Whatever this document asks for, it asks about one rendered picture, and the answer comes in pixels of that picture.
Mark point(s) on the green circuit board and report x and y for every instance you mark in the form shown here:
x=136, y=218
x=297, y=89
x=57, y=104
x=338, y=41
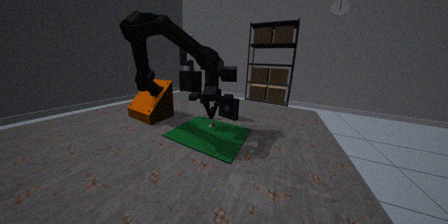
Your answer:
x=217, y=139

